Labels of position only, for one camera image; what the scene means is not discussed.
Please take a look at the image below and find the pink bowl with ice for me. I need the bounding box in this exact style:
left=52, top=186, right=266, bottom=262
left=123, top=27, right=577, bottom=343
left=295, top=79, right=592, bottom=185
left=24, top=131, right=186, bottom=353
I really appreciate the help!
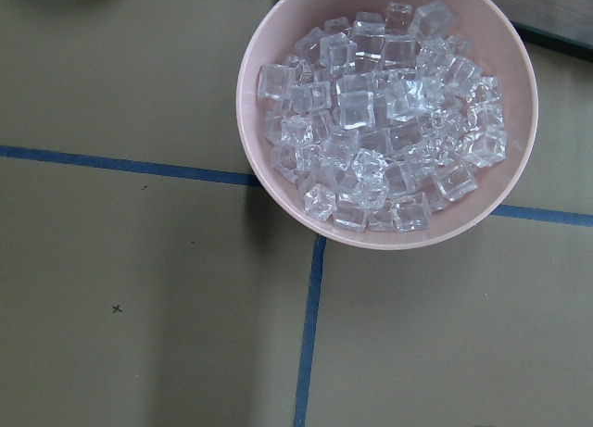
left=235, top=0, right=539, bottom=252

